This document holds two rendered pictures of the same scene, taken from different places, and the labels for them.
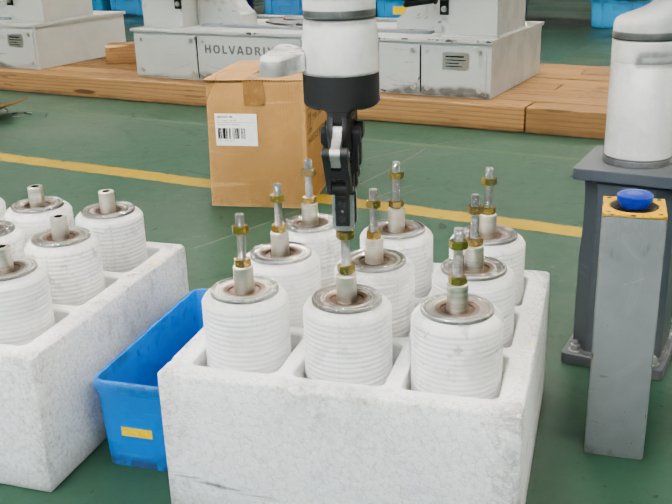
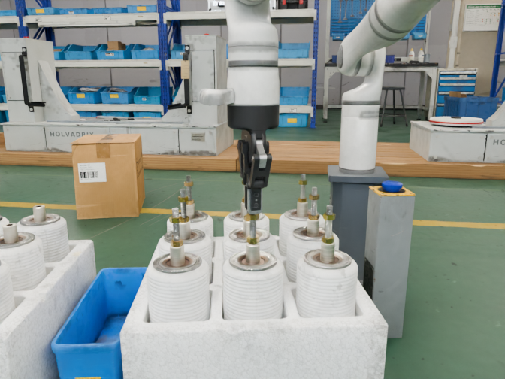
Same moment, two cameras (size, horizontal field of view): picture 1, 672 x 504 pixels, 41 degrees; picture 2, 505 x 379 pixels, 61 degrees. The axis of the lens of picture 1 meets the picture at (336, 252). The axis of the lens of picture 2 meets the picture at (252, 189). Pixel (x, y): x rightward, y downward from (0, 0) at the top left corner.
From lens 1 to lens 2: 38 cm
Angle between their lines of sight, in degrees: 20
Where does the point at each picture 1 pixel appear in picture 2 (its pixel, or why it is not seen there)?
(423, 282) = not seen: hidden behind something
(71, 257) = (23, 254)
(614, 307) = (387, 250)
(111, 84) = not seen: outside the picture
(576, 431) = not seen: hidden behind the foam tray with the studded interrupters
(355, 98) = (270, 120)
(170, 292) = (86, 273)
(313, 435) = (243, 361)
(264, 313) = (199, 277)
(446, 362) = (331, 295)
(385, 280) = (264, 247)
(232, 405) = (182, 349)
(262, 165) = (109, 192)
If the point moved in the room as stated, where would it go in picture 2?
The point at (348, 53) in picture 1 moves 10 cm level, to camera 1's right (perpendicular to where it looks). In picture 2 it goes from (267, 89) to (332, 89)
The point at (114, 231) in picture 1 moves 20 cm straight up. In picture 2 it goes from (48, 233) to (36, 131)
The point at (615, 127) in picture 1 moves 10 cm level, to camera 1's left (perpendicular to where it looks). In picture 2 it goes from (348, 152) to (312, 154)
